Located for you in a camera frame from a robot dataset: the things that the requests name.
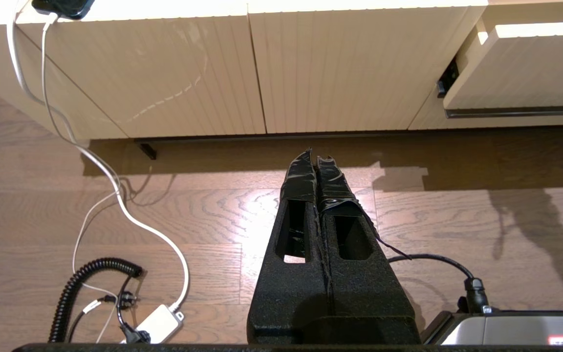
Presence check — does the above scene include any thin white charging cable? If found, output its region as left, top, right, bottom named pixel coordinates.
left=41, top=14, right=130, bottom=343

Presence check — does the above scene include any black plug cable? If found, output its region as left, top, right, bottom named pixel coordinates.
left=115, top=274, right=151, bottom=344

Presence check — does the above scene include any cream ribbed cabinet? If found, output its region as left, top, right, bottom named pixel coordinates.
left=0, top=0, right=563, bottom=140

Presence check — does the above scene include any thick white power cable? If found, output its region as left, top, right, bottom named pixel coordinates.
left=6, top=0, right=190, bottom=313

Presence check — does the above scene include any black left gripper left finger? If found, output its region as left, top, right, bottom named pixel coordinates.
left=247, top=149, right=333, bottom=344

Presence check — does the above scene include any black smartphone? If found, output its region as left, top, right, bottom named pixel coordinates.
left=31, top=0, right=95, bottom=20

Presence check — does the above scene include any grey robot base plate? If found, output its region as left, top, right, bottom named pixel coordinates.
left=423, top=310, right=563, bottom=345

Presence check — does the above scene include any cream drawer with black handle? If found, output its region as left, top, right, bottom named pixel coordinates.
left=437, top=20, right=563, bottom=119

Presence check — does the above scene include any black coiled cable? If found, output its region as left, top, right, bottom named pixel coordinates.
left=48, top=258, right=144, bottom=343

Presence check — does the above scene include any white power adapter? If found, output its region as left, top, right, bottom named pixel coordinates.
left=123, top=304, right=185, bottom=344

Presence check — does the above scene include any black cable with round connector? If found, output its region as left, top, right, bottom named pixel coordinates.
left=388, top=253, right=490, bottom=313

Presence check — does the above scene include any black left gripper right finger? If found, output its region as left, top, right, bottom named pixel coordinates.
left=316, top=155, right=421, bottom=344

